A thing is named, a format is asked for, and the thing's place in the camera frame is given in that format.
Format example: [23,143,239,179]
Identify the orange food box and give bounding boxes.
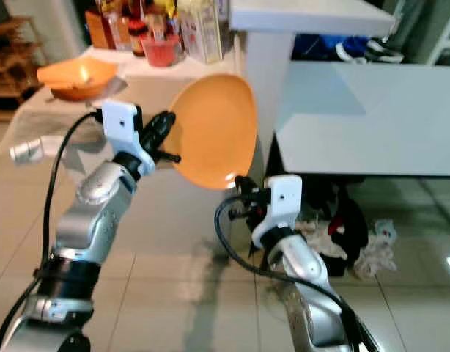
[86,9,116,51]

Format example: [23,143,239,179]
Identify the silver metal cup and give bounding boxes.
[9,137,67,164]

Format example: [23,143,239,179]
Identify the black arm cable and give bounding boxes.
[214,194,381,352]
[0,111,110,352]

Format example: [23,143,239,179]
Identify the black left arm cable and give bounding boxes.
[0,111,110,352]

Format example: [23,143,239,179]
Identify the orange plastic plate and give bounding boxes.
[170,73,257,190]

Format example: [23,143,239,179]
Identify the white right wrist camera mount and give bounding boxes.
[252,175,303,248]

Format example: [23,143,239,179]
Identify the white crumpled plastic bag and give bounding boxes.
[353,219,399,280]

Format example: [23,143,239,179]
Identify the brown labelled bottle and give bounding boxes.
[148,11,169,42]

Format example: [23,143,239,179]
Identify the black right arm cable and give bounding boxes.
[214,194,381,352]

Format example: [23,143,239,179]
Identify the dark sauce jar red lid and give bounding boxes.
[128,18,148,58]

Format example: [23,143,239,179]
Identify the blue white shoe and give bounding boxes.
[291,33,365,64]

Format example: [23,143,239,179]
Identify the white printed carton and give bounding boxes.
[177,0,225,65]

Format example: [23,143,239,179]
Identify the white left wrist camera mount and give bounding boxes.
[100,100,153,177]

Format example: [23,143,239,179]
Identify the black white shoe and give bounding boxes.
[363,37,406,64]

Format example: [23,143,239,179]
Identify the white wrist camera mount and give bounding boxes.
[252,175,303,248]
[100,100,153,177]

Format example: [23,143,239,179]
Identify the beige table cloth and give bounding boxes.
[0,73,183,159]

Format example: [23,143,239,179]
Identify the wooden shelf rack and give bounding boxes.
[0,16,40,122]

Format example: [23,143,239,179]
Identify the white counter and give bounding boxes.
[229,0,450,177]

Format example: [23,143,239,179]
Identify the orange plastic bowl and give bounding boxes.
[37,57,119,102]

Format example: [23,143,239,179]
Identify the red lidded plastic container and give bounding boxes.
[143,33,181,69]

